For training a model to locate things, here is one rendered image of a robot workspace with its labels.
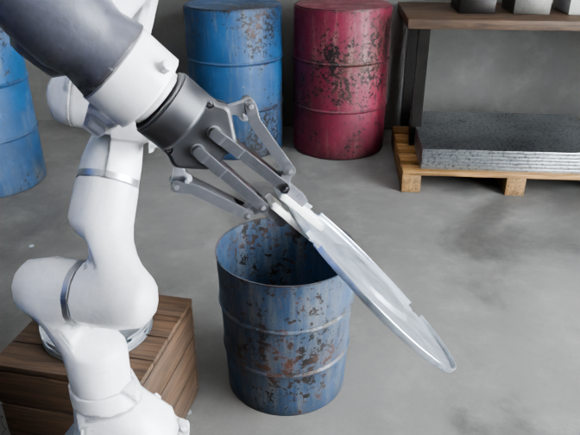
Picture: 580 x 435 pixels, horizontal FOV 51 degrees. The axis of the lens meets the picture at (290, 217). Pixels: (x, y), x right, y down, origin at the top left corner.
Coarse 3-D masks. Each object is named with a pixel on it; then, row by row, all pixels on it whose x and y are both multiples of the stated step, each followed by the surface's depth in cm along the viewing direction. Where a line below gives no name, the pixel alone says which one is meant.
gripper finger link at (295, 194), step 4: (280, 168) 68; (280, 172) 68; (284, 176) 67; (288, 176) 67; (288, 180) 68; (288, 184) 68; (292, 184) 69; (292, 188) 68; (296, 188) 69; (288, 192) 68; (292, 192) 68; (296, 192) 69; (300, 192) 69; (288, 196) 68; (292, 196) 69; (296, 196) 69; (300, 196) 69; (304, 196) 69; (296, 200) 69; (300, 200) 69; (304, 200) 69; (300, 204) 69; (304, 204) 69
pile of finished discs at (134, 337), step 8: (152, 320) 168; (40, 328) 160; (144, 328) 161; (40, 336) 159; (128, 336) 157; (136, 336) 158; (144, 336) 163; (48, 344) 157; (128, 344) 156; (136, 344) 159; (48, 352) 156; (56, 352) 153
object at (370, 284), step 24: (312, 240) 67; (336, 240) 82; (336, 264) 64; (360, 264) 77; (360, 288) 63; (384, 288) 77; (384, 312) 67; (408, 312) 82; (408, 336) 67; (432, 336) 83; (432, 360) 65
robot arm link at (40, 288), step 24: (24, 264) 104; (48, 264) 102; (72, 264) 102; (24, 288) 101; (48, 288) 100; (48, 312) 101; (48, 336) 104; (72, 336) 104; (96, 336) 107; (120, 336) 111; (72, 360) 105; (96, 360) 105; (120, 360) 108; (72, 384) 108; (96, 384) 107; (120, 384) 110
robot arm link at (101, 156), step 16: (128, 128) 99; (96, 144) 105; (112, 144) 103; (128, 144) 103; (80, 160) 107; (96, 160) 103; (112, 160) 103; (128, 160) 105; (112, 176) 103; (128, 176) 105
